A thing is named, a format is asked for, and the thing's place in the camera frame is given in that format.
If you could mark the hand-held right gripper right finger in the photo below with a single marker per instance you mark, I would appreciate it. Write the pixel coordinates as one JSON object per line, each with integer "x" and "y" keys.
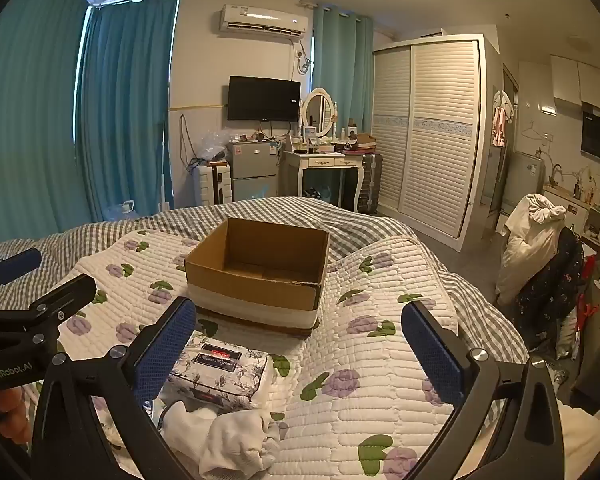
{"x": 432, "y": 360}

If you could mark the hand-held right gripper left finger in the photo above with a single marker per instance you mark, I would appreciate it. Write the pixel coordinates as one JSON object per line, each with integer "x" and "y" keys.
{"x": 164, "y": 352}

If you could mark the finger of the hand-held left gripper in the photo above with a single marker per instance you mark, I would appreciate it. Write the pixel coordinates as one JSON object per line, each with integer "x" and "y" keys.
{"x": 17, "y": 265}
{"x": 65, "y": 295}

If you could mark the white soft cloth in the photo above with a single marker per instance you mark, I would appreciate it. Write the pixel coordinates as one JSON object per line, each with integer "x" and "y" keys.
{"x": 182, "y": 427}

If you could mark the white sock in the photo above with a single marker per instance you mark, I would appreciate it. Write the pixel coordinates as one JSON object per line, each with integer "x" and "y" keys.
{"x": 240, "y": 440}

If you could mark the brown cardboard box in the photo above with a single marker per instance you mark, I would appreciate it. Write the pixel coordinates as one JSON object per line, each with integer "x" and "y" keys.
{"x": 260, "y": 280}

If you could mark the person's left hand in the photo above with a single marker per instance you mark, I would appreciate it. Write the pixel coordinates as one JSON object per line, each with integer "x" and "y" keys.
{"x": 5, "y": 412}

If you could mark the white floral quilt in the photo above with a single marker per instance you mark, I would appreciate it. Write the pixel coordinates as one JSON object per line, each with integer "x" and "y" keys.
{"x": 360, "y": 410}

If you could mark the clear water jug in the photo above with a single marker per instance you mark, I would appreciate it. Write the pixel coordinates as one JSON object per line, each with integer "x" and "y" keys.
{"x": 120, "y": 210}

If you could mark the wide teal curtain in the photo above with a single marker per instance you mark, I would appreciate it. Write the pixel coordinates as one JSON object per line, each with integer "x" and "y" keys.
{"x": 25, "y": 135}

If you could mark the white mop pole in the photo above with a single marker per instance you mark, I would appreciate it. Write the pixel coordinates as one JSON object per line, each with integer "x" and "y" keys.
{"x": 163, "y": 185}

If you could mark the white pillow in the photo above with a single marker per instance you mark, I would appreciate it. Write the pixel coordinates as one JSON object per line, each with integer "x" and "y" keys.
{"x": 580, "y": 440}

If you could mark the white suitcase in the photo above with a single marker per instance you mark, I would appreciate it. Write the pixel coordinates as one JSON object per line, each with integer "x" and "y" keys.
{"x": 214, "y": 185}

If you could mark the teal window curtain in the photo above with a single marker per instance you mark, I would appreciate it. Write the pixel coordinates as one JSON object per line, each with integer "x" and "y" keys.
{"x": 125, "y": 110}

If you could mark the dark suitcase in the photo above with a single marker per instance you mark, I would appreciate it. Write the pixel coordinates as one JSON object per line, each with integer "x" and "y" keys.
{"x": 371, "y": 180}

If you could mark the grey checked bed sheet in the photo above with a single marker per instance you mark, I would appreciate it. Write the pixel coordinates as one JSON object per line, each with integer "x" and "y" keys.
{"x": 290, "y": 210}

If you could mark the grey washing machine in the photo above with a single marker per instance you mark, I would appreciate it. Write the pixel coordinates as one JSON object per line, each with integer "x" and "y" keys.
{"x": 525, "y": 180}

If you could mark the grey mini fridge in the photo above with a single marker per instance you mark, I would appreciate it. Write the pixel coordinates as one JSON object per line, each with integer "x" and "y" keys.
{"x": 254, "y": 170}

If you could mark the clear plastic bag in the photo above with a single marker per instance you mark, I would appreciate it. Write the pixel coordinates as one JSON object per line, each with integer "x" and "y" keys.
{"x": 212, "y": 144}

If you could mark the white louvred wardrobe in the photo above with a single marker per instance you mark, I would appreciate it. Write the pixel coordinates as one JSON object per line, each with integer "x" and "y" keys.
{"x": 430, "y": 135}

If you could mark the small cardboard box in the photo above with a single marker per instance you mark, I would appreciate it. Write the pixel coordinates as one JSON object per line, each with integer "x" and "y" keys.
{"x": 362, "y": 142}

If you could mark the white dressing table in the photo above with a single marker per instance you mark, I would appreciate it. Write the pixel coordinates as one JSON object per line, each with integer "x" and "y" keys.
{"x": 320, "y": 161}

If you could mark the hanging pink clothes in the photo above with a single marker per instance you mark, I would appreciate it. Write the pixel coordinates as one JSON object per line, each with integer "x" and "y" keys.
{"x": 501, "y": 120}

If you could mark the white oval mirror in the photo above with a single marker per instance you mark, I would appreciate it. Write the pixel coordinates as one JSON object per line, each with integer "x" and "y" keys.
{"x": 316, "y": 110}

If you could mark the narrow teal curtain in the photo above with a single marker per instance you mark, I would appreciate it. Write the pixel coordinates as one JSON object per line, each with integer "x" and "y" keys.
{"x": 342, "y": 70}

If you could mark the white air conditioner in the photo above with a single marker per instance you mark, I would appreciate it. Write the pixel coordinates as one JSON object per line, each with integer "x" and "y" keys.
{"x": 262, "y": 20}

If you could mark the black wall television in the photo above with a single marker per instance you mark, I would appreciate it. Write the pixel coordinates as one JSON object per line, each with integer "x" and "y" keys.
{"x": 264, "y": 98}

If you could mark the white wall cabinets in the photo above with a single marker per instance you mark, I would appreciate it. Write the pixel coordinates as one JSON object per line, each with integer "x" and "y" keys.
{"x": 580, "y": 80}

